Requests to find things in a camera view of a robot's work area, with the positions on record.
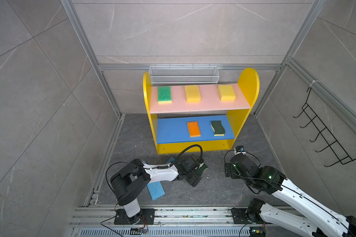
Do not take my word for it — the blue sponge middle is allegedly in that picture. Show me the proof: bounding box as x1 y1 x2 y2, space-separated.
166 157 175 164

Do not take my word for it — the black wall hook rack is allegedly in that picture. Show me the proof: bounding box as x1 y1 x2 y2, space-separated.
293 87 356 167

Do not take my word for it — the blue sponge lower left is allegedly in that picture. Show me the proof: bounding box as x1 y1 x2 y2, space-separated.
147 182 165 200

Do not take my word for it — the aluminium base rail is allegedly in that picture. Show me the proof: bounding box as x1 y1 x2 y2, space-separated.
69 205 288 237

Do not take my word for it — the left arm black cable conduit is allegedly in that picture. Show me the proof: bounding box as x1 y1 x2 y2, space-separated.
148 144 204 171

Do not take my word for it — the pink upper shelf board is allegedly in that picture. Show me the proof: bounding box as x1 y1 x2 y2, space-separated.
144 84 250 114

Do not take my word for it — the bright green sponge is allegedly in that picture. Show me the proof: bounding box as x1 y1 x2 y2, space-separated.
157 87 172 104

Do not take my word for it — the orange sponge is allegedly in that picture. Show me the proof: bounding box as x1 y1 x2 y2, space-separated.
187 121 201 138

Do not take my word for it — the dark green scourer sponge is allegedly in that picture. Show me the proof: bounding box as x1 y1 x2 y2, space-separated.
196 164 208 176
211 120 225 136

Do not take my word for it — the white wire mesh basket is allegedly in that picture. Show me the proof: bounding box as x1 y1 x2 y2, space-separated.
148 66 220 85

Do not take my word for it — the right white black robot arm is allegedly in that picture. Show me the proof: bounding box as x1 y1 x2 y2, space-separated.
224 153 356 237

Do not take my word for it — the blue sponge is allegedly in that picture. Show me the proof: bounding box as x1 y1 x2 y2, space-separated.
147 182 165 200
166 157 175 164

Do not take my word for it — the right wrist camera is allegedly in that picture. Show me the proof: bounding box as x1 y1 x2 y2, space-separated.
235 145 246 155

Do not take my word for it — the yellow sponge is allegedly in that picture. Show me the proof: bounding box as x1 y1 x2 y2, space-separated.
185 85 201 103
218 85 236 102

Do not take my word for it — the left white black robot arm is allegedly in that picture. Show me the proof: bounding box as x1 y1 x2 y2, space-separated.
106 157 208 225

